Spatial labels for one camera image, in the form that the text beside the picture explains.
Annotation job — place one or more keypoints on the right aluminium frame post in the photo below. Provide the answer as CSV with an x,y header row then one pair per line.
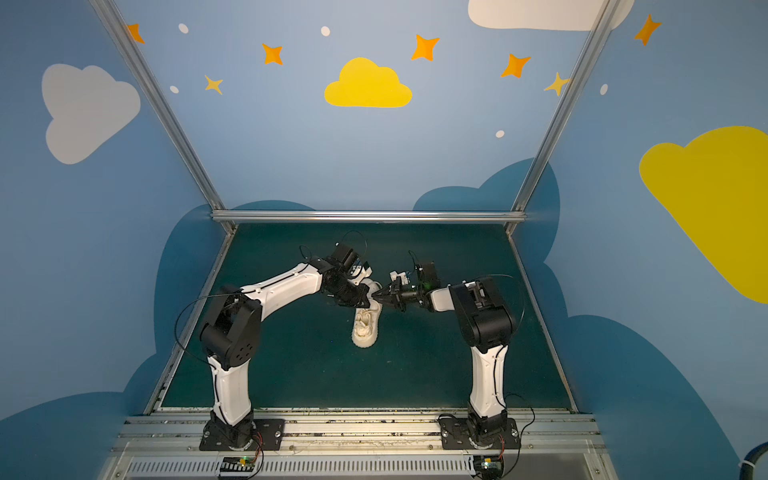
x,y
580,74

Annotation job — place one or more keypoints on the aluminium rail base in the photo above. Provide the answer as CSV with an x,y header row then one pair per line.
x,y
360,444

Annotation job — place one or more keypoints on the right small circuit board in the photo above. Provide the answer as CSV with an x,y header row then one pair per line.
x,y
487,467

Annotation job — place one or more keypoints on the white sneaker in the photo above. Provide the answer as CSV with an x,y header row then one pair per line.
x,y
365,327

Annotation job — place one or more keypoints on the aluminium frame post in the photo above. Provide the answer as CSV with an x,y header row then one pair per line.
x,y
580,74
112,20

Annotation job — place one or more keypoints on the rear aluminium crossbar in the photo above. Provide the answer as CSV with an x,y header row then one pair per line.
x,y
283,216

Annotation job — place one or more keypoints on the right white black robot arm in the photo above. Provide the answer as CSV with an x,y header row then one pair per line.
x,y
487,326

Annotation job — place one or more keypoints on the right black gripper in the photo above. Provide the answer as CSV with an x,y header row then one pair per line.
x,y
396,297

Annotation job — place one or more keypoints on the left small circuit board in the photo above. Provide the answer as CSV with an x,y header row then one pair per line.
x,y
242,467

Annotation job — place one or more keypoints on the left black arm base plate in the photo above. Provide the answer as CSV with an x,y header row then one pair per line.
x,y
247,435

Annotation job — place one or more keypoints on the left aluminium frame post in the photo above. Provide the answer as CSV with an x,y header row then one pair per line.
x,y
112,20

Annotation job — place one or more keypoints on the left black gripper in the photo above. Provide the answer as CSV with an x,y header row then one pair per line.
x,y
355,293

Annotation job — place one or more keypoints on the small circuit board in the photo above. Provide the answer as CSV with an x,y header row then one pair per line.
x,y
487,467
242,467

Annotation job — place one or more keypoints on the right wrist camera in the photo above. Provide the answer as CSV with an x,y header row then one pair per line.
x,y
399,279

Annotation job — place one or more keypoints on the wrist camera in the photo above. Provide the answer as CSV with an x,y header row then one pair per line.
x,y
361,272
399,279

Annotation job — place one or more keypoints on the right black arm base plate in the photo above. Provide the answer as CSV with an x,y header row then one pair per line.
x,y
470,434

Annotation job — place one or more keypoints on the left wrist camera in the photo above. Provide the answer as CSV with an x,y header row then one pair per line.
x,y
361,272

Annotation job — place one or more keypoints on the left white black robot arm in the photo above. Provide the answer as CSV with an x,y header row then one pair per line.
x,y
231,333

